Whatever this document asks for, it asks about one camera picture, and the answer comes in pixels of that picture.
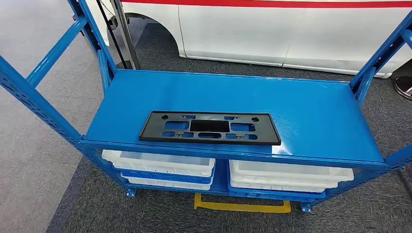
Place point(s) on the round metal stand base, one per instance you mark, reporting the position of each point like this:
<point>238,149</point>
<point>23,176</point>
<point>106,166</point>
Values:
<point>405,86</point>

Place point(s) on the thin black rod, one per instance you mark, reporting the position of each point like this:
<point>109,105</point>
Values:
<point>111,33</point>

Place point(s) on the white vehicle red stripe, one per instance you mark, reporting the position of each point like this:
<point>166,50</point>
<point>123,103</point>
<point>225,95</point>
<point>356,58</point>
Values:
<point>241,32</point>

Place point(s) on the blue metal shelf rack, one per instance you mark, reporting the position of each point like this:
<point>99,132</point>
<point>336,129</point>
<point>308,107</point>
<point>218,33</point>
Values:
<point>225,96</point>

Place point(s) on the black plastic plate part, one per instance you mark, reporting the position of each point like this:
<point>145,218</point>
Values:
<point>151,128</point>

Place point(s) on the silver metal stand pole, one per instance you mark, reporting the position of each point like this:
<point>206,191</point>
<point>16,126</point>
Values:
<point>127,35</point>

